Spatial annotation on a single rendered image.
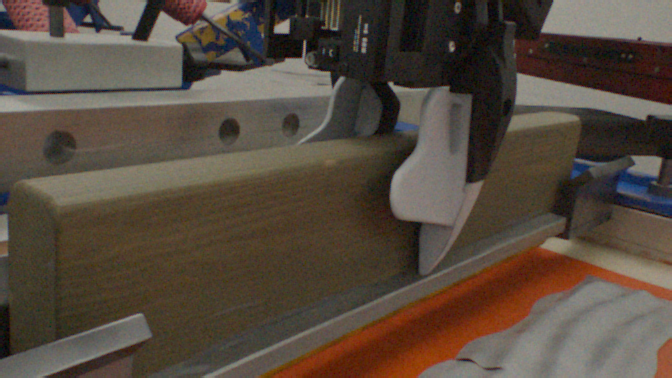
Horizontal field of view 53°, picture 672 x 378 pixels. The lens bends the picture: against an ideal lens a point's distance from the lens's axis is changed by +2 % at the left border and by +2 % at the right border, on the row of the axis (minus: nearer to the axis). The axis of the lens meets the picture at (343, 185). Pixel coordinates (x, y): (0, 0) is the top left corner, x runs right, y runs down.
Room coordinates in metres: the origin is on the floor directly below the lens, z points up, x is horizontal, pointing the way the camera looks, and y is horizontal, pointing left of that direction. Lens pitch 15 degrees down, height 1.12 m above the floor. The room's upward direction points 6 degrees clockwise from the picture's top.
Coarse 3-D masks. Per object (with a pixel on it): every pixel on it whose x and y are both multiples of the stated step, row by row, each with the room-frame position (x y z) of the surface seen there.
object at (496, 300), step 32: (544, 256) 0.47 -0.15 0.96; (480, 288) 0.39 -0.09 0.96; (512, 288) 0.40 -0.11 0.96; (544, 288) 0.40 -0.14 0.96; (640, 288) 0.42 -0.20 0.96; (416, 320) 0.34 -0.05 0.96; (448, 320) 0.34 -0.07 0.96; (480, 320) 0.35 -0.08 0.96; (512, 320) 0.35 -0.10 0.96; (448, 352) 0.31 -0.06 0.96
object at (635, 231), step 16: (624, 208) 0.50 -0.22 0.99; (0, 224) 0.33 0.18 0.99; (608, 224) 0.51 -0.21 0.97; (624, 224) 0.50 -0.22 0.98; (640, 224) 0.49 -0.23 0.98; (656, 224) 0.48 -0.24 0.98; (0, 240) 0.31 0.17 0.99; (592, 240) 0.51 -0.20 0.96; (608, 240) 0.50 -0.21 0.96; (624, 240) 0.50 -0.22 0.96; (640, 240) 0.49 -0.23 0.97; (656, 240) 0.48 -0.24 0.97; (640, 256) 0.49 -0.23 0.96; (656, 256) 0.48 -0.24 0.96
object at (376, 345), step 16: (352, 336) 0.31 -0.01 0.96; (368, 336) 0.31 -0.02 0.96; (384, 336) 0.32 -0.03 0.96; (400, 336) 0.32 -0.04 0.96; (320, 352) 0.29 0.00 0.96; (336, 352) 0.29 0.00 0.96; (352, 352) 0.30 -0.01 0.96; (368, 352) 0.30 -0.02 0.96; (384, 352) 0.30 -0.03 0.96; (400, 352) 0.30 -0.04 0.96; (416, 352) 0.30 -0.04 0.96; (432, 352) 0.30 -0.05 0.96; (288, 368) 0.28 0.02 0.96; (304, 368) 0.28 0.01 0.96; (320, 368) 0.28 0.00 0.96; (336, 368) 0.28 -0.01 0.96; (352, 368) 0.28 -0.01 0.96; (368, 368) 0.28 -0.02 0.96; (384, 368) 0.28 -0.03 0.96; (400, 368) 0.29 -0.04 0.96; (416, 368) 0.29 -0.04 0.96
